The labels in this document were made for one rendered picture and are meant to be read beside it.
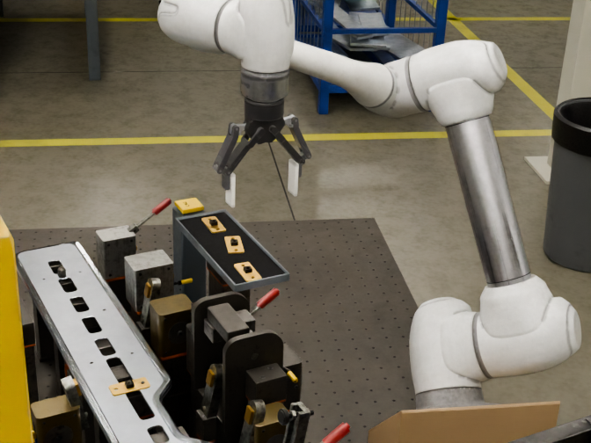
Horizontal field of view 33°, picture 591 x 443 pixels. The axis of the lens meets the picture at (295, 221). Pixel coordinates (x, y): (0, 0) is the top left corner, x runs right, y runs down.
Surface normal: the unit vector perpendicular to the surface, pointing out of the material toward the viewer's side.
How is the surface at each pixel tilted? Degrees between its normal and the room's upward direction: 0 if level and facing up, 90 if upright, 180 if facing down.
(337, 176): 0
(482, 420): 90
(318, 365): 0
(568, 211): 93
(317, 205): 0
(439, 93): 85
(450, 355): 57
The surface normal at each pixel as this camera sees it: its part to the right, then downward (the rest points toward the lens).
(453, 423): 0.15, 0.44
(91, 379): 0.04, -0.90
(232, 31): -0.62, 0.25
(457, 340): -0.45, -0.29
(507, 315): -0.47, 0.11
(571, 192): -0.76, 0.31
